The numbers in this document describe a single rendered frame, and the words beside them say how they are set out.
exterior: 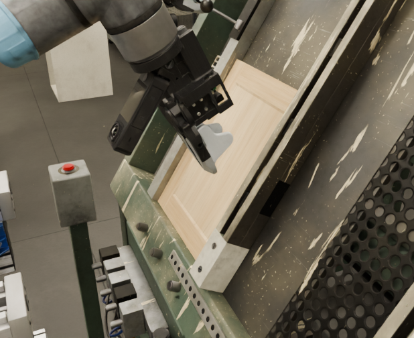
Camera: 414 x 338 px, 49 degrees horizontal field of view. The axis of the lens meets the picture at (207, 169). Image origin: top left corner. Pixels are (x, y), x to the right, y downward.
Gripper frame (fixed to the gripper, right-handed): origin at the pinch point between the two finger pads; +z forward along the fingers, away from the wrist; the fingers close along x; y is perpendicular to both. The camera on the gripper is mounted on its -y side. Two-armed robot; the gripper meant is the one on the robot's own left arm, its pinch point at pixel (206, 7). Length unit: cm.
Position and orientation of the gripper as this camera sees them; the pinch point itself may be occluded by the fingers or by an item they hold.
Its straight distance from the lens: 138.6
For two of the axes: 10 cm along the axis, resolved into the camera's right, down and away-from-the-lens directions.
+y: -5.4, -1.2, 8.3
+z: 7.8, 3.1, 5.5
